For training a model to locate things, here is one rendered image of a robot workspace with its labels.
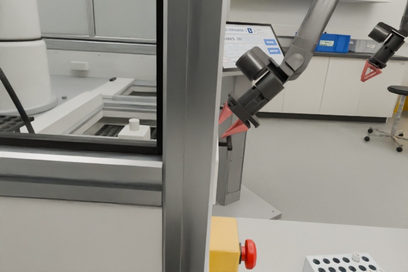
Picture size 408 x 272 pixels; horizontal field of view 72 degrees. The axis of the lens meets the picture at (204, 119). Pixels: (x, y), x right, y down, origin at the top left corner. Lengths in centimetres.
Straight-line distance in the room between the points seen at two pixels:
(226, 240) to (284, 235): 29
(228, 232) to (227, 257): 4
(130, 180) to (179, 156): 4
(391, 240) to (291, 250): 24
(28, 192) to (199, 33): 18
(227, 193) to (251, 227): 125
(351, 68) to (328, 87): 35
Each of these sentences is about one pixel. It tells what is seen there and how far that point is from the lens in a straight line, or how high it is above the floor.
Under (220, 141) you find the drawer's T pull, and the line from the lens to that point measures 71.
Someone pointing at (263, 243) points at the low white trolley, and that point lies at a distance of 66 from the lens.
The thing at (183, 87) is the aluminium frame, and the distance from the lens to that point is 19.
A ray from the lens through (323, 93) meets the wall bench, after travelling 399.
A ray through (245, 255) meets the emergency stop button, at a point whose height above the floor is 88.
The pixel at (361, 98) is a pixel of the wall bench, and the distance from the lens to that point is 424.
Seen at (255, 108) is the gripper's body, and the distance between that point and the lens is 70.
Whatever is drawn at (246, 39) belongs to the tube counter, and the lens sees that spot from 164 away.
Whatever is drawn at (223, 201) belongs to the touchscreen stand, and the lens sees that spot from 195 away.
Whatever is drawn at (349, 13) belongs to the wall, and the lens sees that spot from 473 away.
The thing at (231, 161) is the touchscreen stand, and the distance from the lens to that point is 181.
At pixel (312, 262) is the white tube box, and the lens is 59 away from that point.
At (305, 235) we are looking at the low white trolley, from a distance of 70.
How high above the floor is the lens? 119
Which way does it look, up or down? 19 degrees down
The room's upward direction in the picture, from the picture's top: 3 degrees clockwise
